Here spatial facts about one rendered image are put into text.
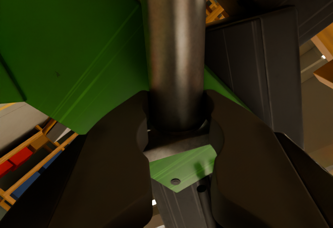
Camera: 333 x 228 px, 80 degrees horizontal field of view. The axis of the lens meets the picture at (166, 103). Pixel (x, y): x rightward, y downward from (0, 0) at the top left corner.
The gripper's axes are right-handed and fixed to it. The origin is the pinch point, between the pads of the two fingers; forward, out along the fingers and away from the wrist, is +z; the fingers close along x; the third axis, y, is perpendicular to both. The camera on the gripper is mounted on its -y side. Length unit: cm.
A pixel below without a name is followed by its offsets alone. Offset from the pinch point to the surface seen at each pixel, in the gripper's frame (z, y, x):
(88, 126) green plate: 2.6, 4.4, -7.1
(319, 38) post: 68, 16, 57
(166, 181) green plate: 2.6, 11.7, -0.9
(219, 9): 295, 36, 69
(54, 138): 14.8, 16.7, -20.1
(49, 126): 15.2, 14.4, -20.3
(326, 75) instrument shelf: 42, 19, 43
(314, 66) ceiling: 568, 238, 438
